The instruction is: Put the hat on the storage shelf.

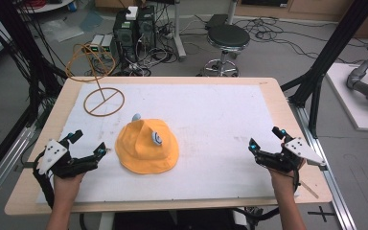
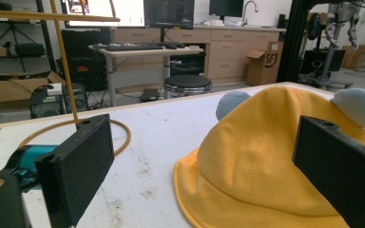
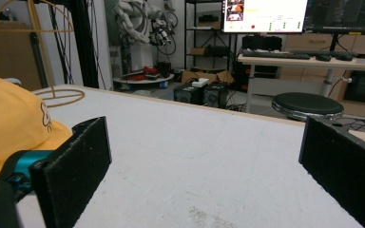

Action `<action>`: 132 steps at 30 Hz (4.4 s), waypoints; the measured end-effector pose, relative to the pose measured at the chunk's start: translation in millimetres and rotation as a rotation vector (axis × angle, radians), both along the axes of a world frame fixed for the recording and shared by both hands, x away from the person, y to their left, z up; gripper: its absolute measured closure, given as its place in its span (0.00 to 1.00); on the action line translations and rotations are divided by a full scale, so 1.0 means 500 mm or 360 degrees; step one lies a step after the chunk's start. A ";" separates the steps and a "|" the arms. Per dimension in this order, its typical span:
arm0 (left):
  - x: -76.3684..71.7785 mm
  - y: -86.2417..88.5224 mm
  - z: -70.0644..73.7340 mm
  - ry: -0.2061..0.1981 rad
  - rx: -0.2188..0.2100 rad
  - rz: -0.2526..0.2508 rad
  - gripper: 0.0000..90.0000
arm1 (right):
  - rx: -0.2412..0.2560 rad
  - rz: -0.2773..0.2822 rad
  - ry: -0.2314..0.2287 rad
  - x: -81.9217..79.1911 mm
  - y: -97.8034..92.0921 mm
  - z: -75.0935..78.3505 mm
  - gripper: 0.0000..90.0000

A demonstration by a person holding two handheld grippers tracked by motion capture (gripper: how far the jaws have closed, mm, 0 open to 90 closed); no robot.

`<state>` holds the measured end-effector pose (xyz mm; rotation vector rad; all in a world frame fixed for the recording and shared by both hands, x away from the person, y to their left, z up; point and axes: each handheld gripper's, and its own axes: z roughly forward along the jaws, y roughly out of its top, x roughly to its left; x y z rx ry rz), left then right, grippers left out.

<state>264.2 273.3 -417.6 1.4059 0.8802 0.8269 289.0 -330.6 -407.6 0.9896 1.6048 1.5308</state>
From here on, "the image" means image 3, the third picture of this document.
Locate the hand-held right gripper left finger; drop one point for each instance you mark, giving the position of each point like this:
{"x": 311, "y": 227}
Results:
{"x": 72, "y": 171}

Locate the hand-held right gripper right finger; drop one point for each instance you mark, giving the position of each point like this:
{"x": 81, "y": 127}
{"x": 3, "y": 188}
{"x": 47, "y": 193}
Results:
{"x": 345, "y": 164}

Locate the yellow baseball cap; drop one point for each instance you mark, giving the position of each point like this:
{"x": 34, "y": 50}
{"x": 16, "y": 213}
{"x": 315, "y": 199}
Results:
{"x": 9, "y": 126}

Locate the wooden hat stand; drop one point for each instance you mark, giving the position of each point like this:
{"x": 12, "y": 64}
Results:
{"x": 44, "y": 47}

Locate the black round stool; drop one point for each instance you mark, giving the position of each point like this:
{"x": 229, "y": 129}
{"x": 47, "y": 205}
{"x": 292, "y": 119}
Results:
{"x": 307, "y": 105}

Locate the white standing desk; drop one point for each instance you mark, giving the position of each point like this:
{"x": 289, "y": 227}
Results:
{"x": 301, "y": 63}

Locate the black keyboard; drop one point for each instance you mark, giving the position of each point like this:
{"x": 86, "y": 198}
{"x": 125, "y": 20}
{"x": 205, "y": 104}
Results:
{"x": 275, "y": 55}

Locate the brown cardboard panel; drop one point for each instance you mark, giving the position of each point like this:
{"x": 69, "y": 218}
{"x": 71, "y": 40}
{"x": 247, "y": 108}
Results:
{"x": 6, "y": 53}

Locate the black equipment box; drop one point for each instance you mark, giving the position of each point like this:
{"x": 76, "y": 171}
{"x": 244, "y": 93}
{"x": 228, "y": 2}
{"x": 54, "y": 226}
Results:
{"x": 187, "y": 93}
{"x": 216, "y": 94}

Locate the dark computer monitor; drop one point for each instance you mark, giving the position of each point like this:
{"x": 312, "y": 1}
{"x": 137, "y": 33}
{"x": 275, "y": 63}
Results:
{"x": 345, "y": 15}

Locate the open cardboard box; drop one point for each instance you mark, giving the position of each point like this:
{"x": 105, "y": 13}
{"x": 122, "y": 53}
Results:
{"x": 207, "y": 75}

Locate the bright computer monitor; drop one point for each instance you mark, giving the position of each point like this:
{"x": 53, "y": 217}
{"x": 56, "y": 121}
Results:
{"x": 264, "y": 15}

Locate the black metal shelf rack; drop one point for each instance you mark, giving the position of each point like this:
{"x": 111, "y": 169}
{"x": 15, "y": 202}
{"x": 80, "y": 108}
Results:
{"x": 207, "y": 31}

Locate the black metal frame post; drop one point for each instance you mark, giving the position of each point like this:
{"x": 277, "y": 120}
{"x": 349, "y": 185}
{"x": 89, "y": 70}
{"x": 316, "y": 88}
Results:
{"x": 84, "y": 44}

